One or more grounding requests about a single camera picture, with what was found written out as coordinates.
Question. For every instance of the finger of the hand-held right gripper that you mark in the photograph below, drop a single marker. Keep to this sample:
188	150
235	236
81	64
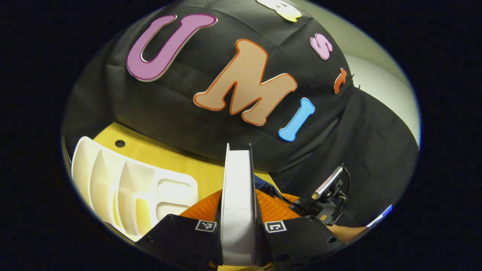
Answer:
293	207
295	198

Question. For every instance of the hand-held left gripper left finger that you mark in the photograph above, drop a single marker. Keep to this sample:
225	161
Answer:
180	237

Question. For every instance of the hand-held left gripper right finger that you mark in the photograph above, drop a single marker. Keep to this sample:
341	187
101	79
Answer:
297	241

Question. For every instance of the dark blue schoolbag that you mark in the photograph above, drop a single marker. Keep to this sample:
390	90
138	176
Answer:
263	184

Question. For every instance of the dark cover book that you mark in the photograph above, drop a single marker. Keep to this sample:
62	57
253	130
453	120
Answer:
237	207

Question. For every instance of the white plastic bookshelf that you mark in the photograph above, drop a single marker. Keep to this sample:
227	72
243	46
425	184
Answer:
109	180

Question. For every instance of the white and blue object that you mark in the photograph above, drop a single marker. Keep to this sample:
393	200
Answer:
381	215

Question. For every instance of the black backdrop cloth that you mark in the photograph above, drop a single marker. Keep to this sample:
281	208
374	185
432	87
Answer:
180	105

